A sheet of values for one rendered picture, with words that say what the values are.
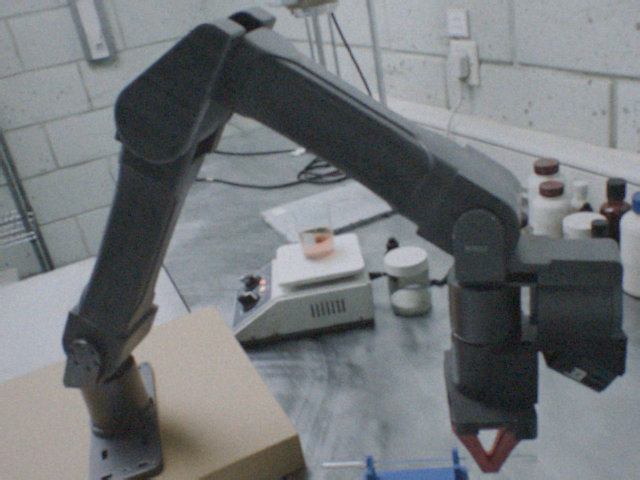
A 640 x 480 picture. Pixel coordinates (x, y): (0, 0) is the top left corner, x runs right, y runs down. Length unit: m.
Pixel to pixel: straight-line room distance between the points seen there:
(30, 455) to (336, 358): 0.37
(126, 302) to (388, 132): 0.30
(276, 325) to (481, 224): 0.47
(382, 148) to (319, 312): 0.44
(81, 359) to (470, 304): 0.38
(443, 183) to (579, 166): 0.67
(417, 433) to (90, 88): 2.66
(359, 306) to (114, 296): 0.37
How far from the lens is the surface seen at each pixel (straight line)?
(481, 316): 0.51
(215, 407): 0.74
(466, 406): 0.55
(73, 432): 0.79
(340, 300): 0.87
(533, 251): 0.51
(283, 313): 0.87
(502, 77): 1.29
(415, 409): 0.74
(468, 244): 0.47
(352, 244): 0.92
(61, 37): 3.14
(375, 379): 0.79
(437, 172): 0.46
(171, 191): 0.54
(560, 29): 1.16
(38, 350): 1.09
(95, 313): 0.64
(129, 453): 0.71
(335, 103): 0.46
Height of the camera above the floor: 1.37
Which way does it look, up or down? 24 degrees down
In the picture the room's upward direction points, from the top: 11 degrees counter-clockwise
